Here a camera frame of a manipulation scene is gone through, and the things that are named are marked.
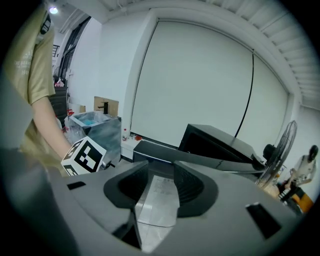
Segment black faucet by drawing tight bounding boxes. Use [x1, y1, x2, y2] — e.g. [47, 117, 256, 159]
[97, 101, 110, 115]

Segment black pedestal fan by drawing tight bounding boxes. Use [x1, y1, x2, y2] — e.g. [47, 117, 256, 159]
[255, 119, 299, 195]

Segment person's left forearm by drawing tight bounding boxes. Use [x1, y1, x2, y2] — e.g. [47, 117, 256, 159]
[30, 93, 74, 165]

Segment person in olive shirt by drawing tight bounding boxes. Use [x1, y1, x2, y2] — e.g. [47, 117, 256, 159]
[2, 7, 63, 176]

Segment black grey harness strap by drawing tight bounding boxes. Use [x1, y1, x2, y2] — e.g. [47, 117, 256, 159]
[38, 13, 52, 36]

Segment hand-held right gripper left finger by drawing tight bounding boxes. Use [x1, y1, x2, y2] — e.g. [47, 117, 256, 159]
[51, 160, 150, 256]

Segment clear plastic storage bin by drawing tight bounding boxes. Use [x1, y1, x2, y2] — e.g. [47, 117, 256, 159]
[68, 111, 122, 163]

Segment white label sticker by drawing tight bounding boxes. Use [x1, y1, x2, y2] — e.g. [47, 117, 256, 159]
[152, 177, 175, 196]

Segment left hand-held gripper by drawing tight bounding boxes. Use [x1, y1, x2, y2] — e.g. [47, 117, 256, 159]
[60, 136, 116, 177]

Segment black drawer cabinet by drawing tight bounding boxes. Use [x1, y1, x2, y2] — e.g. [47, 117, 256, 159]
[48, 87, 68, 118]

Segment white roller blind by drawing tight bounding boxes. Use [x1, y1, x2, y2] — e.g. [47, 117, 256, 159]
[129, 21, 291, 161]

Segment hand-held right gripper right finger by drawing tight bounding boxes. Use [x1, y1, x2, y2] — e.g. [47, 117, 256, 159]
[142, 160, 301, 256]

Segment black mini fridge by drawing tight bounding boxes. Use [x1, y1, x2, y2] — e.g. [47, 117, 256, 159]
[178, 123, 263, 166]

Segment cardboard box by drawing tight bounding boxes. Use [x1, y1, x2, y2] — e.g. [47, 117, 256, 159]
[93, 96, 120, 118]

